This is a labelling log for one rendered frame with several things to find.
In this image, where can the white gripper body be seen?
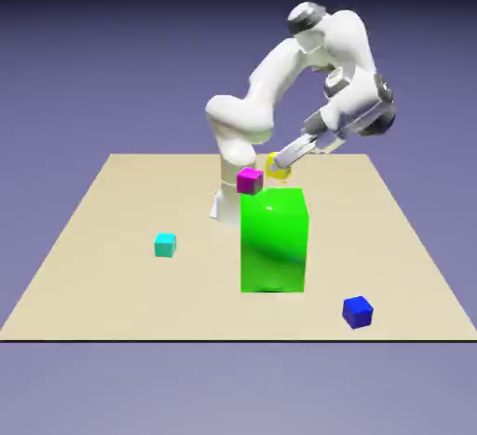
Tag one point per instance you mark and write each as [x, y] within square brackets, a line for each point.
[296, 152]

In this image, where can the small yellow cube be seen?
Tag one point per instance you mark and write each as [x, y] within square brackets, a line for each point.
[275, 172]

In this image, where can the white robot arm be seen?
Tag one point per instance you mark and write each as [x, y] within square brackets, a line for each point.
[261, 88]

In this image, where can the small magenta cube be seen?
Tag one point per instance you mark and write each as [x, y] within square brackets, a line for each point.
[249, 180]

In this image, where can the small cyan cube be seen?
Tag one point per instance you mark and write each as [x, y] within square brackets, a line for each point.
[164, 245]

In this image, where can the small blue cube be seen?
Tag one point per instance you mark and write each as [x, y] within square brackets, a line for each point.
[357, 312]

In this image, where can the large green box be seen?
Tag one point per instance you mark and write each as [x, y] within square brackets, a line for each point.
[274, 241]

